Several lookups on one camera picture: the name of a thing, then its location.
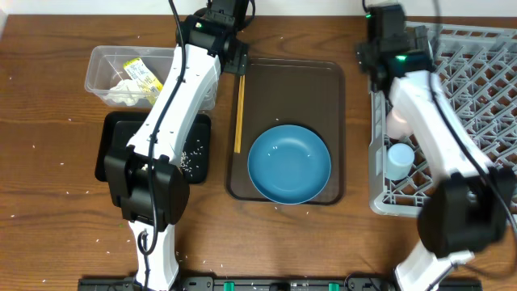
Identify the wooden chopstick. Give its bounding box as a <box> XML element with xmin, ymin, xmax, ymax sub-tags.
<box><xmin>237</xmin><ymin>74</ymin><xmax>246</xmax><ymax>154</ymax></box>
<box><xmin>233</xmin><ymin>74</ymin><xmax>243</xmax><ymax>154</ymax></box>

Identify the white napkin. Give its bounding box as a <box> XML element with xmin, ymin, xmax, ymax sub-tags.
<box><xmin>103</xmin><ymin>79</ymin><xmax>148</xmax><ymax>107</ymax></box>

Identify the white rice pile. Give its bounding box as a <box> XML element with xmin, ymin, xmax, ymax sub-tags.
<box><xmin>180</xmin><ymin>138</ymin><xmax>205</xmax><ymax>172</ymax></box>

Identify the large blue plate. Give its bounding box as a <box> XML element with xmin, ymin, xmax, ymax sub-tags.
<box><xmin>247</xmin><ymin>124</ymin><xmax>332</xmax><ymax>205</ymax></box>

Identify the pink plastic cup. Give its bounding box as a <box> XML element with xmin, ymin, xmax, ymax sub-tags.
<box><xmin>386</xmin><ymin>108</ymin><xmax>413</xmax><ymax>140</ymax></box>

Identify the light blue plastic cup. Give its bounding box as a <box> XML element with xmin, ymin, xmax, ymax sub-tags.
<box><xmin>385</xmin><ymin>143</ymin><xmax>415</xmax><ymax>181</ymax></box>

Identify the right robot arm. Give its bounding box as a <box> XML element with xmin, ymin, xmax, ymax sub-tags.
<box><xmin>356</xmin><ymin>3</ymin><xmax>516</xmax><ymax>290</ymax></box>

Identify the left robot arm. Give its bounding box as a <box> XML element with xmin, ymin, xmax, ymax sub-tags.
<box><xmin>96</xmin><ymin>0</ymin><xmax>256</xmax><ymax>290</ymax></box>

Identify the black waste tray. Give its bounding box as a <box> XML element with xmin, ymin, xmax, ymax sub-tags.
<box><xmin>95</xmin><ymin>111</ymin><xmax>212</xmax><ymax>184</ymax></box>

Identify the grey dishwasher rack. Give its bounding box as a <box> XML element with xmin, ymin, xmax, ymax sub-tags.
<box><xmin>368</xmin><ymin>24</ymin><xmax>516</xmax><ymax>217</ymax></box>

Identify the brown serving tray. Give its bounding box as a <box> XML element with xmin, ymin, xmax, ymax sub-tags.
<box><xmin>225</xmin><ymin>58</ymin><xmax>346</xmax><ymax>205</ymax></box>

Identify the clear plastic bin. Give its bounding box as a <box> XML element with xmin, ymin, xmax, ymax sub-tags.
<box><xmin>85</xmin><ymin>45</ymin><xmax>221</xmax><ymax>111</ymax></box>

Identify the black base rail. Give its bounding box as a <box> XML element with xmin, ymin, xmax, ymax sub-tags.
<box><xmin>77</xmin><ymin>276</ymin><xmax>483</xmax><ymax>291</ymax></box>

